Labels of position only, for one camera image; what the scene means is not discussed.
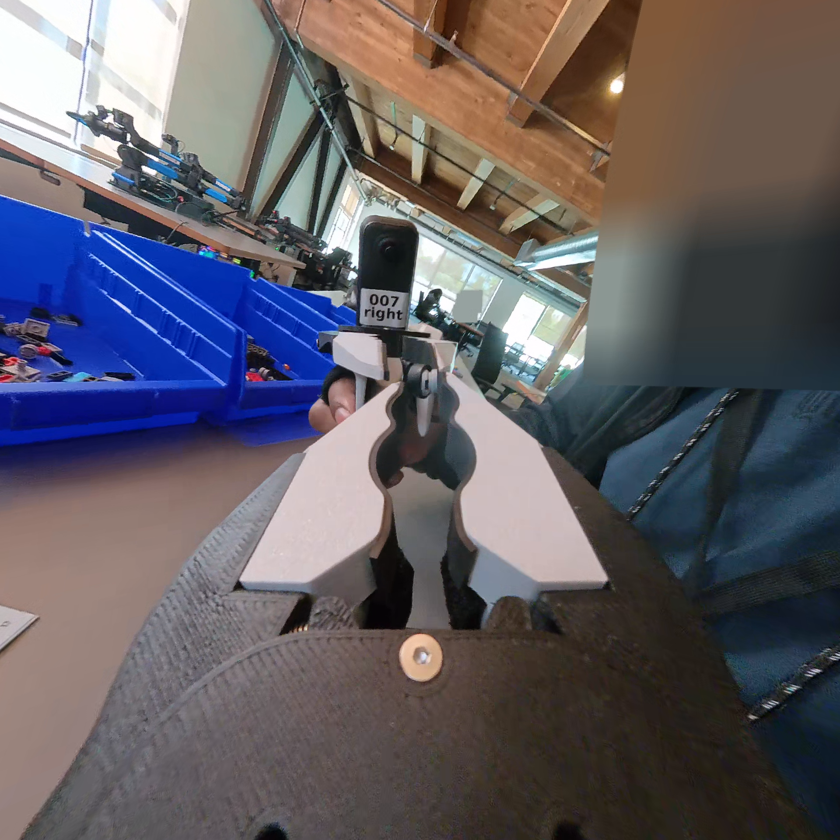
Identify person's right hand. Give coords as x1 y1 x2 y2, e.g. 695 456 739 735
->
308 384 360 435

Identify black office chair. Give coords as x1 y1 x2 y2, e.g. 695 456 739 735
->
471 322 519 401

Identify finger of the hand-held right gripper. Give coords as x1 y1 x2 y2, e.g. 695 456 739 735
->
415 341 457 437
331 335 389 413

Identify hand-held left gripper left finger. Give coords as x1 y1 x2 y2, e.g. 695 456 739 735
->
239 381 403 601

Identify long wooden table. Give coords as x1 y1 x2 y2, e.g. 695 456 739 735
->
0 121 307 271

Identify silver ventilation duct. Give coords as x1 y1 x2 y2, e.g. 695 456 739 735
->
515 230 599 271

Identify heap of dark brick pieces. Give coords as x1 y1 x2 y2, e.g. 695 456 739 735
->
245 340 294 383

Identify blue plastic bin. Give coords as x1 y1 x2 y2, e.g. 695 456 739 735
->
249 276 358 343
0 196 240 448
92 223 342 429

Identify person in dark blue jacket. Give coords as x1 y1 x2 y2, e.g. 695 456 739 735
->
591 387 840 840

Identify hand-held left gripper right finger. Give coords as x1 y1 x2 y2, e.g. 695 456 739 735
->
436 374 610 603

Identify pale blue instruction booklet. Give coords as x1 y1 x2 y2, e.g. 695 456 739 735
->
0 605 39 652

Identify grey desk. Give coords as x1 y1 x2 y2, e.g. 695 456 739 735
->
0 420 329 840

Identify black blue robot arms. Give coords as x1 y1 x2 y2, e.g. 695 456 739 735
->
66 105 252 221

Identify pile of small brick pieces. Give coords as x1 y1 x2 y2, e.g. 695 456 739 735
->
0 305 139 385

